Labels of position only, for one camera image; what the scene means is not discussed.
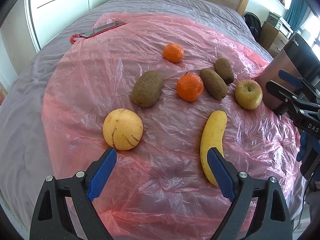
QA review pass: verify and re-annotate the grey purple bedspread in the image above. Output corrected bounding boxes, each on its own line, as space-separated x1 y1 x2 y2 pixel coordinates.
1 0 305 227

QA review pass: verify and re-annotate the large red-green apple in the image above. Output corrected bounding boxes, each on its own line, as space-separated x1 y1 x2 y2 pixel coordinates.
234 80 263 111

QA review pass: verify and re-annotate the black backpack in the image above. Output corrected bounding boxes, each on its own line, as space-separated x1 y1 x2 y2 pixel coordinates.
244 12 262 42

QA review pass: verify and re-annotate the wooden drawer cabinet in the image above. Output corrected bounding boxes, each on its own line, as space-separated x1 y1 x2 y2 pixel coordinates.
258 21 289 58

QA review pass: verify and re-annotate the yellow banana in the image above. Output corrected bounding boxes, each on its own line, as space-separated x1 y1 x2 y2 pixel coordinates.
200 110 227 187

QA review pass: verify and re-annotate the white wardrobe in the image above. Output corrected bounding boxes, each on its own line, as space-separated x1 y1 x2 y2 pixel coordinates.
24 0 109 52

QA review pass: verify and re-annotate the white printer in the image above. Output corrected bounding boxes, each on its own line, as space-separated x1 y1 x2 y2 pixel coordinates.
266 12 293 39

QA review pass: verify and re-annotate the orange mandarin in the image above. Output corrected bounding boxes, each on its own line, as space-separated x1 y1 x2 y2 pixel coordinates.
176 73 204 102
163 43 184 63

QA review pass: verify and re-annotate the steel black electric kettle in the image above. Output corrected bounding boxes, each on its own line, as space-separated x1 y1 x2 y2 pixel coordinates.
255 32 319 115

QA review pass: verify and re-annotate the teal curtain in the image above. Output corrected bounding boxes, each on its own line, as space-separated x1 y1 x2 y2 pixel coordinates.
284 0 310 31

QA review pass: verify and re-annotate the pink plastic sheet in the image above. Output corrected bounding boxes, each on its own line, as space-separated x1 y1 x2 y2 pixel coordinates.
42 12 299 239

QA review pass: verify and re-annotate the round yellow scarred fruit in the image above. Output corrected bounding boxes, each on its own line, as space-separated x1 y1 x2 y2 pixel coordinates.
103 108 143 151

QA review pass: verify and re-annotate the large brown kiwi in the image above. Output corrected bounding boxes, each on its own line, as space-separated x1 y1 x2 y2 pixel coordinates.
132 70 163 108

